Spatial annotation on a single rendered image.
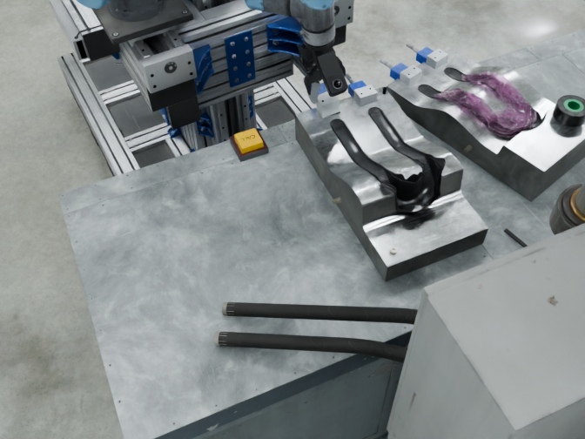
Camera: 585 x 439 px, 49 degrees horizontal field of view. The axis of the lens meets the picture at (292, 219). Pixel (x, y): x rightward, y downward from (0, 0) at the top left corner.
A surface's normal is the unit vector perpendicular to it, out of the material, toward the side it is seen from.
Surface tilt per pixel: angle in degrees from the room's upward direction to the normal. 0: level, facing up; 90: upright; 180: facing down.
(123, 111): 0
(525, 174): 90
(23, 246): 0
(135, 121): 0
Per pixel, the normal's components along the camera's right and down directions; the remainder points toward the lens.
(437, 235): -0.02, -0.62
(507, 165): -0.76, 0.52
